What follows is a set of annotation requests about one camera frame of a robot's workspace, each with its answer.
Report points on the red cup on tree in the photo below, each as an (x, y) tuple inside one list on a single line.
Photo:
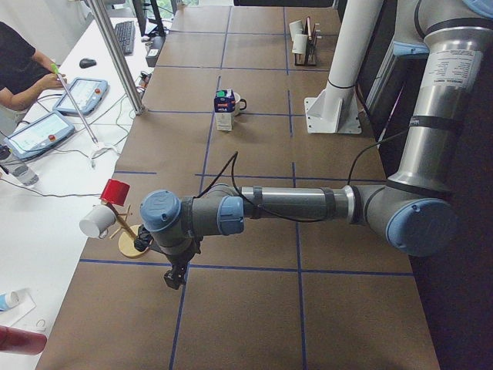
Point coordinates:
[(115, 192)]

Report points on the teach pendant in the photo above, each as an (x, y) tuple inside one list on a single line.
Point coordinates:
[(88, 94), (40, 136)]

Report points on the long silver rod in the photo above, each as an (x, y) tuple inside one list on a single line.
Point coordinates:
[(55, 69)]

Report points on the wooden mug tree stand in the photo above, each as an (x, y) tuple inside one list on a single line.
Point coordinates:
[(126, 234)]

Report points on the white smiley mug black handle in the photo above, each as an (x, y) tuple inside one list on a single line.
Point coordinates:
[(240, 104)]

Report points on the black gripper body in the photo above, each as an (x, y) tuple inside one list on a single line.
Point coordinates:
[(181, 262)]

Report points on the black computer mouse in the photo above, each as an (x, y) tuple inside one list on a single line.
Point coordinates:
[(86, 63)]

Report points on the white cup on tree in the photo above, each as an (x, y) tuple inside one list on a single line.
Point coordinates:
[(97, 222)]

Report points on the aluminium frame post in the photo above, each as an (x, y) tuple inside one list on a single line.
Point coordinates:
[(118, 59)]

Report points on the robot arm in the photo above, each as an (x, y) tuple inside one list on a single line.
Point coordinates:
[(411, 210)]

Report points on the near teach pendant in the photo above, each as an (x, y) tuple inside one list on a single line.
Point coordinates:
[(40, 136)]

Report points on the blue white milk carton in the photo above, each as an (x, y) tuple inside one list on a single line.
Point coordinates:
[(224, 107)]

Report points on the red bottle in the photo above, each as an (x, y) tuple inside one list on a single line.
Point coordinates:
[(18, 341)]

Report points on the black keyboard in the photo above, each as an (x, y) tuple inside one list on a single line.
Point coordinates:
[(125, 35)]

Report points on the white camera pole base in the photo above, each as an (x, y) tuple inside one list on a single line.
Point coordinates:
[(334, 110)]

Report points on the white small bottle lying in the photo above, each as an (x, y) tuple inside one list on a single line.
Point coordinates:
[(8, 301)]

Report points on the person in black shirt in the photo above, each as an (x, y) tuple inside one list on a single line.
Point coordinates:
[(25, 71)]

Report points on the white ribbed mug on rack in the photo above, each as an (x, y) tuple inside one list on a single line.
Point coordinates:
[(300, 44)]

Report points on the far teach pendant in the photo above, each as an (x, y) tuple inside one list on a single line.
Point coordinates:
[(88, 94)]

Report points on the clear water bottle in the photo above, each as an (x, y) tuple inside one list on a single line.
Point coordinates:
[(17, 168)]

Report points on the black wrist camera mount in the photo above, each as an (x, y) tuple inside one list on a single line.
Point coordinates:
[(143, 239)]

